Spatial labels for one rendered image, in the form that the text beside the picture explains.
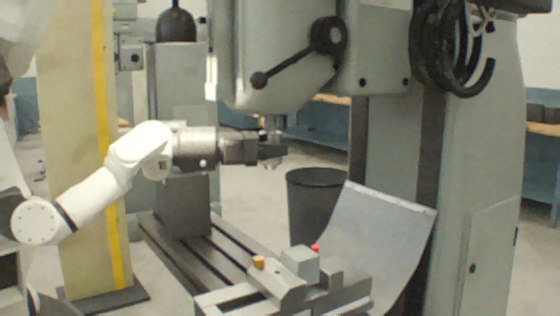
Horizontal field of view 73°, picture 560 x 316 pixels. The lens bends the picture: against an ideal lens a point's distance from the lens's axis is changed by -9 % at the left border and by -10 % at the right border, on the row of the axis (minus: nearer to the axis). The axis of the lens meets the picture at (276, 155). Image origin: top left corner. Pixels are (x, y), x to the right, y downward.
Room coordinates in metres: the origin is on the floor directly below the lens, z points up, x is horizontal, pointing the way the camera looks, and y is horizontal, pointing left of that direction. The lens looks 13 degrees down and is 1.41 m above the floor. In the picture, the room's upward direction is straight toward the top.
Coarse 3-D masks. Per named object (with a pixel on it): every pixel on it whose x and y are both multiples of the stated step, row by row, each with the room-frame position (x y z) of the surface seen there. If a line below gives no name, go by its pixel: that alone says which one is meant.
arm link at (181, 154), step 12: (180, 120) 0.84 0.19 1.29; (168, 132) 0.79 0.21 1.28; (180, 132) 0.78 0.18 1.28; (192, 132) 0.78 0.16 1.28; (168, 144) 0.77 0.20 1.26; (180, 144) 0.76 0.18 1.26; (192, 144) 0.77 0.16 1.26; (156, 156) 0.75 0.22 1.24; (168, 156) 0.76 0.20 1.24; (180, 156) 0.76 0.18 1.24; (192, 156) 0.76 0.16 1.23; (144, 168) 0.79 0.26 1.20; (156, 168) 0.78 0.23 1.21; (168, 168) 0.78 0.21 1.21; (180, 168) 0.78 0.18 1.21; (192, 168) 0.77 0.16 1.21
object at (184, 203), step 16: (176, 176) 1.11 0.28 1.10; (192, 176) 1.12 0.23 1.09; (208, 176) 1.14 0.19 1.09; (160, 192) 1.22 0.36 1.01; (176, 192) 1.10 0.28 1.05; (192, 192) 1.12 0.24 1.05; (208, 192) 1.14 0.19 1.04; (160, 208) 1.24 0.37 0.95; (176, 208) 1.10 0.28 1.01; (192, 208) 1.12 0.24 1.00; (208, 208) 1.14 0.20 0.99; (176, 224) 1.10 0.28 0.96; (192, 224) 1.12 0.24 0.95; (208, 224) 1.14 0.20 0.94
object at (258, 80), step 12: (324, 24) 0.74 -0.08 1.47; (336, 24) 0.75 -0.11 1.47; (312, 36) 0.75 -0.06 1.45; (324, 36) 0.74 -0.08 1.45; (336, 36) 0.75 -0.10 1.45; (312, 48) 0.72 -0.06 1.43; (324, 48) 0.74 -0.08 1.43; (336, 48) 0.75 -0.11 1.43; (288, 60) 0.69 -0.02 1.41; (276, 72) 0.68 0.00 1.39; (252, 84) 0.66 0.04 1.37; (264, 84) 0.66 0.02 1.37
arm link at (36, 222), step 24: (0, 120) 0.63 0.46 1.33; (0, 144) 0.61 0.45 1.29; (0, 168) 0.59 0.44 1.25; (0, 192) 0.58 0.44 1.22; (24, 192) 0.61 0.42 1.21; (0, 216) 0.56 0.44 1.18; (24, 216) 0.58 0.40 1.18; (48, 216) 0.60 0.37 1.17; (24, 240) 0.57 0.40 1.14; (48, 240) 0.59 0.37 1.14
